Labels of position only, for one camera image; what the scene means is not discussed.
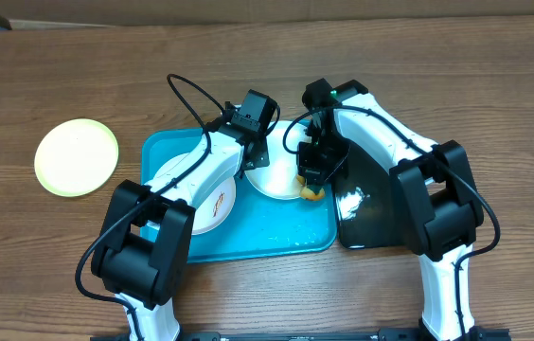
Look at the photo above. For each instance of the yellow green rimmed plate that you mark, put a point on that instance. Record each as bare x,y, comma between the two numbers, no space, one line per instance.
76,157

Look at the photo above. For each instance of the black water tray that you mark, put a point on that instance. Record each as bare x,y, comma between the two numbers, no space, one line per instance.
362,194

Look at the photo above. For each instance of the teal plastic tray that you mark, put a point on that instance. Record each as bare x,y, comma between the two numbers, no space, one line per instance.
257,226

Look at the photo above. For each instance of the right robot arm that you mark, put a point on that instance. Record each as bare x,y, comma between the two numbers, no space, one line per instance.
435,204

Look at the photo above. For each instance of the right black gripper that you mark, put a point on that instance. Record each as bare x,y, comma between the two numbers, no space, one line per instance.
312,170

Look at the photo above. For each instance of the yellow green scrub sponge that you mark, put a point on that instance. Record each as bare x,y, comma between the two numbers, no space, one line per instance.
310,192

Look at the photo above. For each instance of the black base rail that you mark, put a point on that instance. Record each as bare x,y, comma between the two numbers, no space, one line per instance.
295,336

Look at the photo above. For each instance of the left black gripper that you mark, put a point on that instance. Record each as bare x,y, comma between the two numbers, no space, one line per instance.
263,156

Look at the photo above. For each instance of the white plate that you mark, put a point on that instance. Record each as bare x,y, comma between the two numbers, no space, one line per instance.
215,208
278,179

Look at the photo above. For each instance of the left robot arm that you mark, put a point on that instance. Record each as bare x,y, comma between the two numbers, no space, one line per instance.
142,249

